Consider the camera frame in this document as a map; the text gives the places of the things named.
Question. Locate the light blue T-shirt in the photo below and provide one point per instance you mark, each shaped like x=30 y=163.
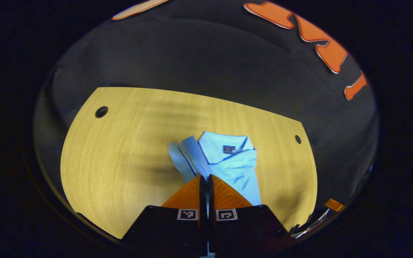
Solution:
x=235 y=168

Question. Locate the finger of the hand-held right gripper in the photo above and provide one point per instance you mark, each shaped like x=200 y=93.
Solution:
x=334 y=205

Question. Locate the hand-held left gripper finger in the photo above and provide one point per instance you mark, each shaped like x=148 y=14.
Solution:
x=203 y=197
x=211 y=197

